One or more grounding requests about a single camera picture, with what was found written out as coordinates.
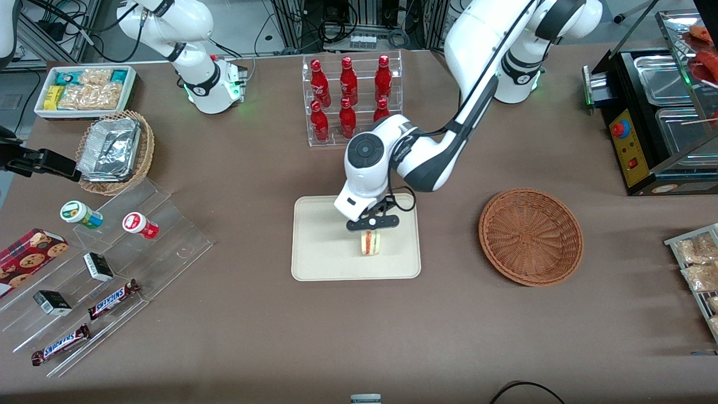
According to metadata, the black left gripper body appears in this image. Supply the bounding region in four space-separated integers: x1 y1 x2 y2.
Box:
346 214 401 232

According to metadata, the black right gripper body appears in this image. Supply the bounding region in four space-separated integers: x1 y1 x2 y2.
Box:
22 148 81 182

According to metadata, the beige plastic tray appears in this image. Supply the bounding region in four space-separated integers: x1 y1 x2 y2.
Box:
291 194 422 281

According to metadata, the light wicker basket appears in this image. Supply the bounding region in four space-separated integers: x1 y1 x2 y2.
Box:
76 110 155 196

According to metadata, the brown wicker basket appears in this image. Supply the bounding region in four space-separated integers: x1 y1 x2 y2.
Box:
478 188 584 287

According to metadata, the tray of packaged snacks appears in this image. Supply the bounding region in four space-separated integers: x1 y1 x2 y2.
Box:
664 223 718 344

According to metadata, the steel display tray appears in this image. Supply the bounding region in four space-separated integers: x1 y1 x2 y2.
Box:
655 8 718 62

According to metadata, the white plastic snack bin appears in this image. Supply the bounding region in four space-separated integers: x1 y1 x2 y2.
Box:
34 65 137 120

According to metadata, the green lid snack cup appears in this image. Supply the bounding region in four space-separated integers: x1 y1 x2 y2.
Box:
60 200 104 230

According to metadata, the silver foil container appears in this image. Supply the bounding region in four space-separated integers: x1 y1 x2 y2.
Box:
77 118 142 182

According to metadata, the clear cracker bag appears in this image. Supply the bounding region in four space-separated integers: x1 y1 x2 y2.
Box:
58 83 123 111
79 68 113 86

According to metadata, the red cookie box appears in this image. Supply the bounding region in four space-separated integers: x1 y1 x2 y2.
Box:
0 228 69 299

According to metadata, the clear acrylic bottle rack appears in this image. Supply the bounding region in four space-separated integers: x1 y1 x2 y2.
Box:
302 50 403 148

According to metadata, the red lid snack cup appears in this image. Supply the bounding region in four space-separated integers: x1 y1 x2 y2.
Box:
122 212 159 240

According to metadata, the small black box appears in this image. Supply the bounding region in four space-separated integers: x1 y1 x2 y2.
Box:
33 290 73 316
83 252 114 282

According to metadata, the clear acrylic stepped stand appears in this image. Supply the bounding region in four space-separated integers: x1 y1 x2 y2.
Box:
0 178 215 378

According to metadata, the Snickers chocolate bar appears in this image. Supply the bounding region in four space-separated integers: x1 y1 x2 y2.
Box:
31 324 91 366
88 279 141 321

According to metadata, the silver box with green light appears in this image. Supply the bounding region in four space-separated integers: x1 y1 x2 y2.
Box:
582 66 611 108

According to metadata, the black food warmer machine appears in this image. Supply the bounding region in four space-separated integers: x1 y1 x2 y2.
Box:
603 49 718 197

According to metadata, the steel warmer pan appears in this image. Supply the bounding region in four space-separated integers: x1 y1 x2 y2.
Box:
634 55 694 107
655 107 718 156

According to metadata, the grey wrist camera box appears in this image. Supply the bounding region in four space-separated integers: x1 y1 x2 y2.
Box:
335 191 375 221

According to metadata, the aluminium frame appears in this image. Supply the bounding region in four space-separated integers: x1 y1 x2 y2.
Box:
17 0 102 67

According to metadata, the black floor cable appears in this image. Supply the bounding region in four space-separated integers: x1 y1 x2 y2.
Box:
489 381 566 404

